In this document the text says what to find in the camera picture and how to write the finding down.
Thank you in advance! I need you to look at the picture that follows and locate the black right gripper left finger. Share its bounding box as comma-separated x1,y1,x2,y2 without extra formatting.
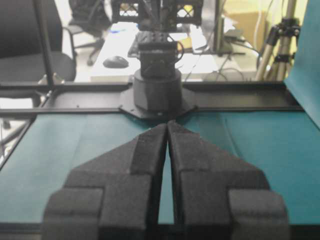
41,124,167,240

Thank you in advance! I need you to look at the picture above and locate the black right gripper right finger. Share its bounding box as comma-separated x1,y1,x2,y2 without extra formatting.
167,121,291,240

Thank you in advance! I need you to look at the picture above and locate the teal table mat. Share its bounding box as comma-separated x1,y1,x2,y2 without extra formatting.
0,0,320,231

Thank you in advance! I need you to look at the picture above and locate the black computer mouse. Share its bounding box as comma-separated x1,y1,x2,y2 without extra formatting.
103,55,129,69

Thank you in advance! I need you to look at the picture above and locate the black office chair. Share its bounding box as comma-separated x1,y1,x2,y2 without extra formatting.
0,0,76,83
63,0,112,66

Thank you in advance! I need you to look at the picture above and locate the black plastic crate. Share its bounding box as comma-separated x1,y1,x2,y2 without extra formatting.
110,0,204,26

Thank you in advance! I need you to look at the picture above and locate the black frame rail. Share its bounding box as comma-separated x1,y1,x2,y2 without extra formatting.
0,81,303,119

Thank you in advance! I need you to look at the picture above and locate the silver camera tripod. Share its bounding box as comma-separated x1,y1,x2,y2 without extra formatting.
254,0,301,82

